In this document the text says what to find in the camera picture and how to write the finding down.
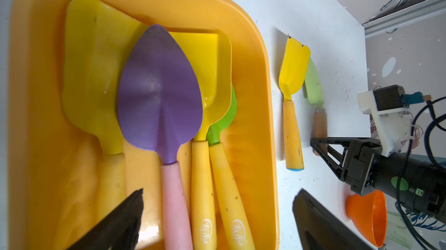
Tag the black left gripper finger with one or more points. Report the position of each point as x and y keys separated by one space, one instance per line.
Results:
x=119 y=230

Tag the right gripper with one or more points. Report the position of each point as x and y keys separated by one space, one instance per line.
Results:
x=357 y=162

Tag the light green shovel wooden handle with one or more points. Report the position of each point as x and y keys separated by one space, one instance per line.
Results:
x=315 y=96

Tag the yellow square shovel blue tip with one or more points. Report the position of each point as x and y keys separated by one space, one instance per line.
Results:
x=291 y=79

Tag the purple shovel pink handle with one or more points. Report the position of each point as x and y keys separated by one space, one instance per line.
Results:
x=159 y=108

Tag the yellow square shovel yellow handle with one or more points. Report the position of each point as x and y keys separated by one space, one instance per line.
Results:
x=210 y=57

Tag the wide yellow shovel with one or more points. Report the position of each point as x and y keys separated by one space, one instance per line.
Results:
x=98 y=42

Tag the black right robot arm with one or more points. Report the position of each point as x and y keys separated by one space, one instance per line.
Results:
x=421 y=188

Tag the yellow plastic storage box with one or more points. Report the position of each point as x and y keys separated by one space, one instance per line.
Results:
x=52 y=164

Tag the orange plastic bowl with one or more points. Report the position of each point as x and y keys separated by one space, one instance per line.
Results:
x=369 y=215

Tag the clear green cup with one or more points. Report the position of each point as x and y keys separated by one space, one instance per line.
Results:
x=398 y=237

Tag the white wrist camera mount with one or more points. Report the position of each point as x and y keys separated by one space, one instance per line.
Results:
x=389 y=108

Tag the green shovel yellow handle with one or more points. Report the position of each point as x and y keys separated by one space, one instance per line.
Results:
x=235 y=223

